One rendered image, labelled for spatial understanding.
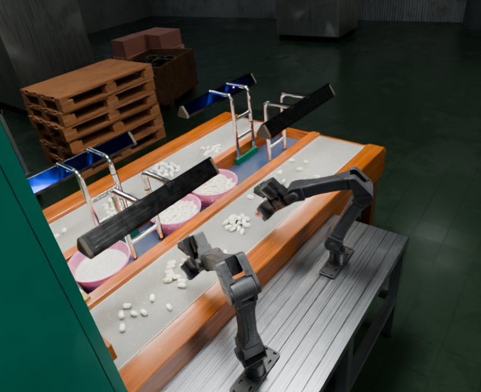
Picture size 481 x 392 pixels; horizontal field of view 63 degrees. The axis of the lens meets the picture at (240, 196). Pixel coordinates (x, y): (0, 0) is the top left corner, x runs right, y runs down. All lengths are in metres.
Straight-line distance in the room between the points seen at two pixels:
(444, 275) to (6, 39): 5.33
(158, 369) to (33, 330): 0.53
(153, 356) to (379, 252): 1.01
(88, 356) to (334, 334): 0.82
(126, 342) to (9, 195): 0.83
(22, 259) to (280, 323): 0.95
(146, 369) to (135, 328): 0.20
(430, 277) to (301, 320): 1.35
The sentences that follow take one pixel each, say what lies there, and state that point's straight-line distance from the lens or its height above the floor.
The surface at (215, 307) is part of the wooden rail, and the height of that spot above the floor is 0.77.
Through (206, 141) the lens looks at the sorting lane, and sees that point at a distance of 2.64.
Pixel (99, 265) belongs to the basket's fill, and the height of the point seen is 0.73.
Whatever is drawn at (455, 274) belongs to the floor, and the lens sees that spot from 2.78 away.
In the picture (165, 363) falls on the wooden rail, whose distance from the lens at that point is 1.38.
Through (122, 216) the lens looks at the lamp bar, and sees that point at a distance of 1.41.
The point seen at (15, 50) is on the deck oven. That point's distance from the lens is 5.97.
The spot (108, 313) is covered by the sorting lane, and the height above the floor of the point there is 0.74.
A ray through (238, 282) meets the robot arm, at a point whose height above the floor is 1.08.
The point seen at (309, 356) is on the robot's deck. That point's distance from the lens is 1.44.
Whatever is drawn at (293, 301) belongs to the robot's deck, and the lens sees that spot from 1.58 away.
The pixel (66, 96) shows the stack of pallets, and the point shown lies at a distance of 3.96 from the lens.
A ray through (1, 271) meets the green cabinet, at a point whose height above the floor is 1.39.
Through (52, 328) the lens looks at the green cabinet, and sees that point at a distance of 0.98.
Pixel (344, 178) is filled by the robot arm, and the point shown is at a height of 1.10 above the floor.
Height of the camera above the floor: 1.86
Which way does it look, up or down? 34 degrees down
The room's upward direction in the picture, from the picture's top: 7 degrees counter-clockwise
